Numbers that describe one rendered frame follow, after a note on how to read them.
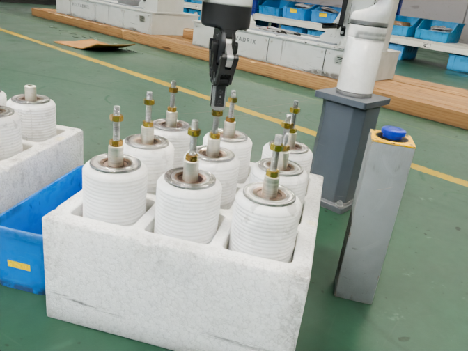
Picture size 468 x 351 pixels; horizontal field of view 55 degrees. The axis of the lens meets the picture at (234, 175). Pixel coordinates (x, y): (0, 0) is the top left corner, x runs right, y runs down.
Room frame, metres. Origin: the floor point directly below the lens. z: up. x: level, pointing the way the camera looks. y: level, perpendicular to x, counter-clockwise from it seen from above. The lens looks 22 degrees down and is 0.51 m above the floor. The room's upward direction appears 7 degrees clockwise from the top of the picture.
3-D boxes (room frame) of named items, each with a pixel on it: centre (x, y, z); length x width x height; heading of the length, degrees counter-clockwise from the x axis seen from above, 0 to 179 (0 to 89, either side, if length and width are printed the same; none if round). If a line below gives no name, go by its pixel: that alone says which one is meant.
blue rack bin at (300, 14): (6.49, -0.65, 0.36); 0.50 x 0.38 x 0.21; 141
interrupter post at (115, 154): (0.63, 0.18, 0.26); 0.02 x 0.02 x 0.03
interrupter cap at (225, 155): (0.73, 0.04, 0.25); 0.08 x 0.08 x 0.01
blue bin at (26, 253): (0.77, 0.31, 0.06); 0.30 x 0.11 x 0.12; 170
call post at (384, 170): (0.75, -0.26, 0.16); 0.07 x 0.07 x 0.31; 80
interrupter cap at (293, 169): (0.70, -0.07, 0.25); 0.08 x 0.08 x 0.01
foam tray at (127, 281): (0.72, 0.04, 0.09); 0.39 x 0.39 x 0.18; 80
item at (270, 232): (0.59, -0.05, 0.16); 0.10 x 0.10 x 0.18
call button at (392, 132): (0.75, -0.26, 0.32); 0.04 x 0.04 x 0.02
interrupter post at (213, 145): (0.73, 0.04, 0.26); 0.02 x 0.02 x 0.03
